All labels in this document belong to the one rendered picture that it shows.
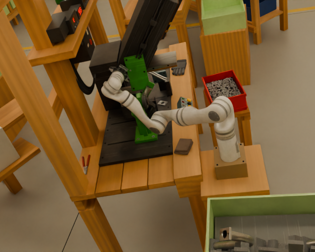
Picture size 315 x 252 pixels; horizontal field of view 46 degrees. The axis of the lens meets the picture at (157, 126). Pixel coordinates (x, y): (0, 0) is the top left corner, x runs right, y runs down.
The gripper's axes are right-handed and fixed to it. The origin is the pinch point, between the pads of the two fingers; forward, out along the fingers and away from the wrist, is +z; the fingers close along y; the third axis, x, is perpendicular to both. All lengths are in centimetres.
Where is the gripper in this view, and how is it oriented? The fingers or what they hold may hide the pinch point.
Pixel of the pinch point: (121, 71)
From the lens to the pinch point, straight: 217.6
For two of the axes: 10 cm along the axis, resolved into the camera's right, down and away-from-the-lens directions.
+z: 0.7, -3.9, 9.2
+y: -8.2, -5.4, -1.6
